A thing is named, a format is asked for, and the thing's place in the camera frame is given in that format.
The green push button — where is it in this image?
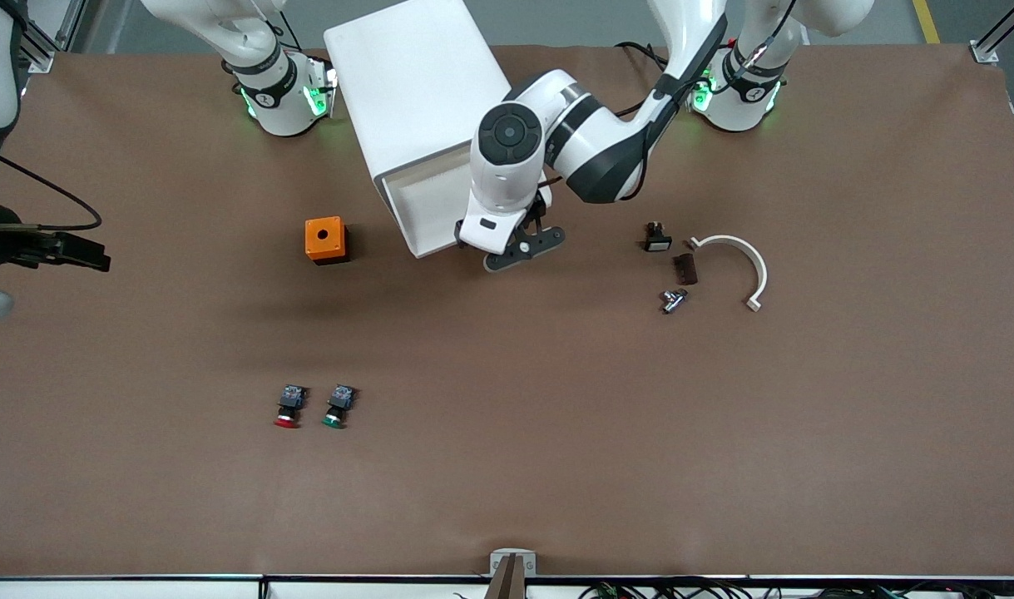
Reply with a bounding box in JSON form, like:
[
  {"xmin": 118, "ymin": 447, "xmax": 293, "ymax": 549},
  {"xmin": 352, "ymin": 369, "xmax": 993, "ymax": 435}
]
[{"xmin": 320, "ymin": 384, "xmax": 358, "ymax": 430}]

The black arm base cable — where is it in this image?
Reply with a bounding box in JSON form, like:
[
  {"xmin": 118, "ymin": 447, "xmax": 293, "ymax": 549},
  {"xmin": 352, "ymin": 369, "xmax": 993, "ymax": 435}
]
[{"xmin": 615, "ymin": 42, "xmax": 670, "ymax": 72}]

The orange button enclosure box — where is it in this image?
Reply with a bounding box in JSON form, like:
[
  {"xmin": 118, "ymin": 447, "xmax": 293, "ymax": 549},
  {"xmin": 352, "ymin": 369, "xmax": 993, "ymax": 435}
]
[{"xmin": 304, "ymin": 216, "xmax": 350, "ymax": 266}]

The brown table mat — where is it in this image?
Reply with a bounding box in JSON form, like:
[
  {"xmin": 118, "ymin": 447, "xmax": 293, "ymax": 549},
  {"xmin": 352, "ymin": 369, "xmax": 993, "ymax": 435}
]
[{"xmin": 0, "ymin": 42, "xmax": 1014, "ymax": 579}]

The aluminium frame profile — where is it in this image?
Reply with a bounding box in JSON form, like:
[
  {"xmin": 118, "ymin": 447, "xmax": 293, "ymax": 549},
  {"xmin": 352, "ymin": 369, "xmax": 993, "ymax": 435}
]
[
  {"xmin": 20, "ymin": 0, "xmax": 87, "ymax": 74},
  {"xmin": 968, "ymin": 0, "xmax": 1014, "ymax": 66}
]

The white drawer cabinet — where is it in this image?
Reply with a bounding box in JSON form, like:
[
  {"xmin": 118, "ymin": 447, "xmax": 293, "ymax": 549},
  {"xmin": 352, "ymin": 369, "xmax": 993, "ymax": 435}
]
[{"xmin": 323, "ymin": 0, "xmax": 516, "ymax": 250}]

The white curved plastic bracket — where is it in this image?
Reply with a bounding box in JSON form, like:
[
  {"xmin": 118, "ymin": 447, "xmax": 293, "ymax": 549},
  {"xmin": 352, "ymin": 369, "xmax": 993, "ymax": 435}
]
[{"xmin": 687, "ymin": 235, "xmax": 769, "ymax": 314}]

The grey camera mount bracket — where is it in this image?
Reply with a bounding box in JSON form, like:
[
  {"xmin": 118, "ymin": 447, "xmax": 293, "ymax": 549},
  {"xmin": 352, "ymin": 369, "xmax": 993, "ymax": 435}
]
[{"xmin": 489, "ymin": 548, "xmax": 537, "ymax": 599}]

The red push button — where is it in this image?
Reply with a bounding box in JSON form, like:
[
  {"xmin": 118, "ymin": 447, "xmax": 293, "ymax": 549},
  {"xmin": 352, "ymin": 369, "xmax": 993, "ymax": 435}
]
[{"xmin": 273, "ymin": 384, "xmax": 309, "ymax": 430}]

